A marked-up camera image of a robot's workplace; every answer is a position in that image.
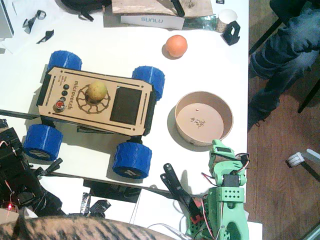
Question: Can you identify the brown paper bowl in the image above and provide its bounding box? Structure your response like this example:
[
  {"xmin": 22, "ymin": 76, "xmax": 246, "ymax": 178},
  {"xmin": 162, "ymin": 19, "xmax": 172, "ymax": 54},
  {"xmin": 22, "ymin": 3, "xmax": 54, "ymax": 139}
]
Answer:
[{"xmin": 174, "ymin": 91, "xmax": 235, "ymax": 147}]

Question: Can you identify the pile of small screws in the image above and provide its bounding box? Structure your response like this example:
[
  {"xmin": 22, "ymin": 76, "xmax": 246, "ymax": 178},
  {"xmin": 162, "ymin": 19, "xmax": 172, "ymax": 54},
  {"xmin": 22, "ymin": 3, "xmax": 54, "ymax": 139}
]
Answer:
[{"xmin": 189, "ymin": 116, "xmax": 207, "ymax": 130}]

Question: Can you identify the black clamp lever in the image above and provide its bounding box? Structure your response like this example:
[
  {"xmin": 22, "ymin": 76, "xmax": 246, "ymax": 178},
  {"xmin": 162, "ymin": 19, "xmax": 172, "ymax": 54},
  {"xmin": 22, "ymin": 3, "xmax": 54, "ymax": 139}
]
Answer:
[{"xmin": 29, "ymin": 157, "xmax": 63, "ymax": 177}]

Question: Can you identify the controller board red LED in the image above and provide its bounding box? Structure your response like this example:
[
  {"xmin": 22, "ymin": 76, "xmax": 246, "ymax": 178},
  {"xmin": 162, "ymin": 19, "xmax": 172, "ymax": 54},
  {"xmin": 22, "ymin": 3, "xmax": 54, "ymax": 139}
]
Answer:
[{"xmin": 0, "ymin": 198, "xmax": 21, "ymax": 213}]

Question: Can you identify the white ribbed furniture foot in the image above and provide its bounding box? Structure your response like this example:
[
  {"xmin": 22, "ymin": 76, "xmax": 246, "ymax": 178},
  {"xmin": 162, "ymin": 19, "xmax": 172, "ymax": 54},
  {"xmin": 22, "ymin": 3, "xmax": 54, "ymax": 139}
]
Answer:
[{"xmin": 286, "ymin": 151, "xmax": 306, "ymax": 169}]

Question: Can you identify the black crumpled cloth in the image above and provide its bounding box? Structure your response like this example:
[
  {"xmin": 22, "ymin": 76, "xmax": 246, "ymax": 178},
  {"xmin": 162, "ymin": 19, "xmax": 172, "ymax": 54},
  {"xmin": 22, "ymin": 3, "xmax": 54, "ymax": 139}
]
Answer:
[{"xmin": 27, "ymin": 184, "xmax": 66, "ymax": 218}]

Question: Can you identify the black furniture leg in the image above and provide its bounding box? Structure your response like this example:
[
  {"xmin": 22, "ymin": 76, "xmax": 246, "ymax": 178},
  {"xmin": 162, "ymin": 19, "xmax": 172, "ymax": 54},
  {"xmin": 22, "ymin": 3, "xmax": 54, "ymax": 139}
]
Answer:
[{"xmin": 300, "ymin": 161, "xmax": 320, "ymax": 183}]

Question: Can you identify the pale tube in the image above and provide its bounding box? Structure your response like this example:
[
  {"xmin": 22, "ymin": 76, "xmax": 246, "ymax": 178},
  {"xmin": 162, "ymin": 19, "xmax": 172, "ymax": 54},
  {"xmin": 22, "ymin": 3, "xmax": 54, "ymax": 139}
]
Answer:
[{"xmin": 306, "ymin": 148, "xmax": 320, "ymax": 163}]

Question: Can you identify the wooden top rover body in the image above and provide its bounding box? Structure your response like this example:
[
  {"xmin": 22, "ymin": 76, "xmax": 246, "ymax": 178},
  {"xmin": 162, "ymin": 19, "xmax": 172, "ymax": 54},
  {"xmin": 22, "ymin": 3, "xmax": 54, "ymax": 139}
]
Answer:
[{"xmin": 36, "ymin": 65, "xmax": 157, "ymax": 138}]

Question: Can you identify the black shiny packet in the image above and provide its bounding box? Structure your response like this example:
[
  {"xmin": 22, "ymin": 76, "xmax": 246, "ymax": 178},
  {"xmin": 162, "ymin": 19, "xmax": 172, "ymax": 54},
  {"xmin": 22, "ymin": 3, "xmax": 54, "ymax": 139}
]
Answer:
[
  {"xmin": 79, "ymin": 191, "xmax": 93, "ymax": 216},
  {"xmin": 89, "ymin": 199, "xmax": 112, "ymax": 218}
]

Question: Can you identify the yellow round fruit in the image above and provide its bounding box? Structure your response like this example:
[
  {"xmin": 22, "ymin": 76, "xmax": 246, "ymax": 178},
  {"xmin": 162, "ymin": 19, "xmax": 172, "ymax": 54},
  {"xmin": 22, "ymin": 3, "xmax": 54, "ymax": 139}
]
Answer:
[{"xmin": 85, "ymin": 81, "xmax": 108, "ymax": 105}]

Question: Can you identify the black chair leg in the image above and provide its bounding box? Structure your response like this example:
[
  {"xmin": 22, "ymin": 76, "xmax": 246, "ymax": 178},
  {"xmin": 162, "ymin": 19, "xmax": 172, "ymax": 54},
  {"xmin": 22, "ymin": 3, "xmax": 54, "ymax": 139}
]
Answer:
[
  {"xmin": 248, "ymin": 14, "xmax": 286, "ymax": 56},
  {"xmin": 297, "ymin": 79, "xmax": 320, "ymax": 114}
]

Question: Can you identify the brown striped garment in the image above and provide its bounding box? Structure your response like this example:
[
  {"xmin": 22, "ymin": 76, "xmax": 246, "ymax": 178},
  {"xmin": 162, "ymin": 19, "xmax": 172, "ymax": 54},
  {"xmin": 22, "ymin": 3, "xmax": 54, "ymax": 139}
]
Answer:
[{"xmin": 0, "ymin": 207, "xmax": 187, "ymax": 240}]

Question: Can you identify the orange fruit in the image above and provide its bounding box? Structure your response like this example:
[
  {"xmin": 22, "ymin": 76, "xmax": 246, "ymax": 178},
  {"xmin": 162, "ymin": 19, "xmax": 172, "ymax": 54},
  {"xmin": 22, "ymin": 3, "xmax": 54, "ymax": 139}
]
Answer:
[{"xmin": 164, "ymin": 34, "xmax": 188, "ymax": 59}]

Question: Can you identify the black plastic scrap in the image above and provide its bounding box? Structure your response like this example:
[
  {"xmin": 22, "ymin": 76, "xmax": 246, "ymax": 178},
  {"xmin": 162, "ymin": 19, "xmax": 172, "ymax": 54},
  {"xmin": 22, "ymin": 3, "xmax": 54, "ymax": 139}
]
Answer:
[
  {"xmin": 22, "ymin": 9, "xmax": 47, "ymax": 34},
  {"xmin": 36, "ymin": 29, "xmax": 55, "ymax": 45}
]

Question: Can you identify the shiny silver foil bag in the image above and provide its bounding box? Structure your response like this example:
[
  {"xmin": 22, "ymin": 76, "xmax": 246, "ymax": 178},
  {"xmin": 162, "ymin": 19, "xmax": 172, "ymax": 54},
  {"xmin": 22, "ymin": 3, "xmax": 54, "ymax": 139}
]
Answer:
[{"xmin": 183, "ymin": 13, "xmax": 219, "ymax": 31}]

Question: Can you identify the person in blue jeans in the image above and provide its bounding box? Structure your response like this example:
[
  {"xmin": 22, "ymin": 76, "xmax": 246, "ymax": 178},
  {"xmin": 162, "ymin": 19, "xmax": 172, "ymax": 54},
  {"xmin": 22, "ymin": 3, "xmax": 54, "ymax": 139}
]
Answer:
[{"xmin": 248, "ymin": 0, "xmax": 320, "ymax": 131}]

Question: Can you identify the white SUNLU box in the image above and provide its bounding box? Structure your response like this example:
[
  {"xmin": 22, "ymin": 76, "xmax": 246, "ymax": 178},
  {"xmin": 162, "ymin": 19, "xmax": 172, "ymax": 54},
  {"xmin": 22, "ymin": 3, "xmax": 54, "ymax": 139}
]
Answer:
[{"xmin": 103, "ymin": 4, "xmax": 186, "ymax": 30}]

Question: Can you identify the black part on board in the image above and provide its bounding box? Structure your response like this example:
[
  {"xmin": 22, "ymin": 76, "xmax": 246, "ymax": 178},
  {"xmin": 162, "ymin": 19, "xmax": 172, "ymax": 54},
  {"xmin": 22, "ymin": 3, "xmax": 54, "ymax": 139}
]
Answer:
[{"xmin": 170, "ymin": 0, "xmax": 186, "ymax": 18}]

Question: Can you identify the black bag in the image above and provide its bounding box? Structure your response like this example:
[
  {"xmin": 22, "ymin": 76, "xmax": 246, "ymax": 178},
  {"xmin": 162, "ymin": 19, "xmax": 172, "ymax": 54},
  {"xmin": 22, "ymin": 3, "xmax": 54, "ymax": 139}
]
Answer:
[{"xmin": 55, "ymin": 0, "xmax": 113, "ymax": 21}]

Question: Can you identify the wooden board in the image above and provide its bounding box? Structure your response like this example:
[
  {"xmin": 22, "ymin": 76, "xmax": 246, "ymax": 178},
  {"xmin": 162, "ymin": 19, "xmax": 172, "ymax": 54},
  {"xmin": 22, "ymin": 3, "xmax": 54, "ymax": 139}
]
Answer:
[{"xmin": 111, "ymin": 0, "xmax": 214, "ymax": 18}]

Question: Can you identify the red white black servo cable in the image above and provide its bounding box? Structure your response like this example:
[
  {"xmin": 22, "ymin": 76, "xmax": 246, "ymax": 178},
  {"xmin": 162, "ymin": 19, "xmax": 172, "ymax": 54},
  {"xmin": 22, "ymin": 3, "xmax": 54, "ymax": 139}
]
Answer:
[
  {"xmin": 201, "ymin": 171, "xmax": 217, "ymax": 187},
  {"xmin": 233, "ymin": 151, "xmax": 250, "ymax": 173}
]

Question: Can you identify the black printed bracket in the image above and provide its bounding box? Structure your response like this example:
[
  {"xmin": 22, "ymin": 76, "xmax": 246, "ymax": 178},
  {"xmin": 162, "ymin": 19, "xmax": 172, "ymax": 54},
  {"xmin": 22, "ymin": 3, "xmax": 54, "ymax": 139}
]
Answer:
[{"xmin": 221, "ymin": 21, "xmax": 241, "ymax": 46}]

